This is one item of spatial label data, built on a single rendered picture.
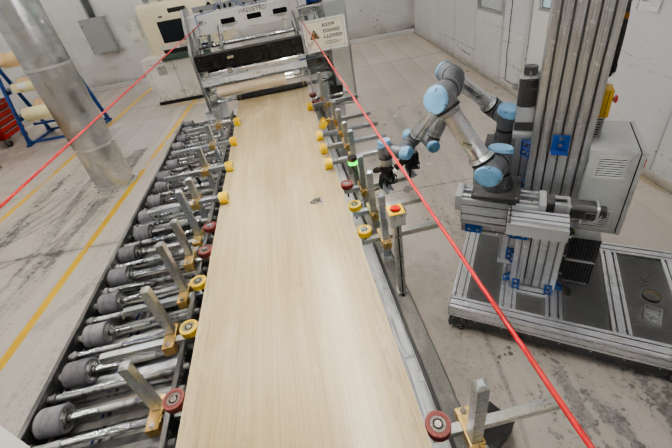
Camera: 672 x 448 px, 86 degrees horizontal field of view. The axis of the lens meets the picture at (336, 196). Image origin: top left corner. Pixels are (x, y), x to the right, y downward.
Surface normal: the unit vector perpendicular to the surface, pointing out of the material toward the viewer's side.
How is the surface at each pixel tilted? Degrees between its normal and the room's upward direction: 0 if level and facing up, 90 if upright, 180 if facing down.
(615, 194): 90
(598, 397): 0
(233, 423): 0
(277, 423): 0
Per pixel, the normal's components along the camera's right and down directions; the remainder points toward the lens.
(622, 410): -0.15, -0.82
